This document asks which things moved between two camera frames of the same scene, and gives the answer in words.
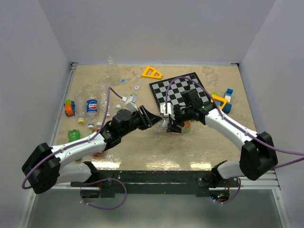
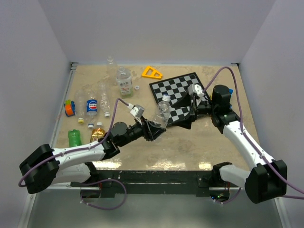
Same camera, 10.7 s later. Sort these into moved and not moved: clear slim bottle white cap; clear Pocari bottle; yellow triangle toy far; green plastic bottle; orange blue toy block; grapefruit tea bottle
Moved: grapefruit tea bottle; clear slim bottle white cap
Not moved: green plastic bottle; yellow triangle toy far; orange blue toy block; clear Pocari bottle
